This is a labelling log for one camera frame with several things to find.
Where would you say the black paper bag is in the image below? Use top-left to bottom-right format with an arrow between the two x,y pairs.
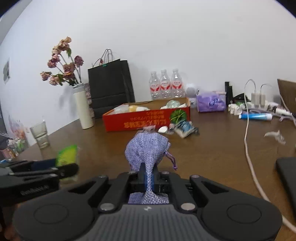
88,49 -> 135,118

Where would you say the black tablet device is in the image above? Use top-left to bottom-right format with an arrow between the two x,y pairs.
275,157 -> 296,218

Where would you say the water bottle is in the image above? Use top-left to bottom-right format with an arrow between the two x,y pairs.
171,69 -> 185,98
159,69 -> 171,99
149,71 -> 161,100

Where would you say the blue toothpaste tube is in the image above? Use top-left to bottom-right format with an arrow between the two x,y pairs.
238,113 -> 273,121

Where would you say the right water bottle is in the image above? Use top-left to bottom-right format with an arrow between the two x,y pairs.
171,69 -> 185,98

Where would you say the cream thermos bottle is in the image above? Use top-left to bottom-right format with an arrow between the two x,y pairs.
73,83 -> 93,130

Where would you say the white round robot figure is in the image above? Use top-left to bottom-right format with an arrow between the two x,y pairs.
185,83 -> 199,108

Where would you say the white power adapter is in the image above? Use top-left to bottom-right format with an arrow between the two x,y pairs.
251,92 -> 266,107

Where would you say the green tissue packet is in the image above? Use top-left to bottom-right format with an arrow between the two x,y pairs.
56,145 -> 79,185

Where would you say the white charging cable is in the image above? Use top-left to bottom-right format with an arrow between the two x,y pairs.
243,79 -> 296,234

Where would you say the dried pink flower bouquet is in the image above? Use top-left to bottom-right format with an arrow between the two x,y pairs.
40,37 -> 84,86

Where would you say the crumpled white paper scrap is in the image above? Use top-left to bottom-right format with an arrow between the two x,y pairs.
264,130 -> 286,145

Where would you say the purple tissue pack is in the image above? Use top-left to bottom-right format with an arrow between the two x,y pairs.
196,91 -> 226,113

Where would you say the red cardboard box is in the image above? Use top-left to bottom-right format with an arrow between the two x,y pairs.
102,98 -> 190,132

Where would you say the pale green ball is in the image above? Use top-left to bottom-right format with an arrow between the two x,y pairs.
160,99 -> 187,109

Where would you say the left water bottle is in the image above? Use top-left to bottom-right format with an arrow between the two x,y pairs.
149,71 -> 161,100

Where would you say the purple knitted pouch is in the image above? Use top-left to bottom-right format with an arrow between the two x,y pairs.
125,131 -> 177,205

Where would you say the middle water bottle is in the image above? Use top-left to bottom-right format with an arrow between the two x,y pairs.
159,69 -> 171,99

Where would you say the crumpled blue white wrapper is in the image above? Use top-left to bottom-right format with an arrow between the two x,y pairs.
174,120 -> 200,138

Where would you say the small white pebble object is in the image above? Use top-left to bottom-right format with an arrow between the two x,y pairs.
158,126 -> 168,133

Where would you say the white and tan plush toy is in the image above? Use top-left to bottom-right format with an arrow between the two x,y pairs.
113,104 -> 149,114

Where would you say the clear glass cup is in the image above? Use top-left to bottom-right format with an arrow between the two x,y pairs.
30,121 -> 50,149

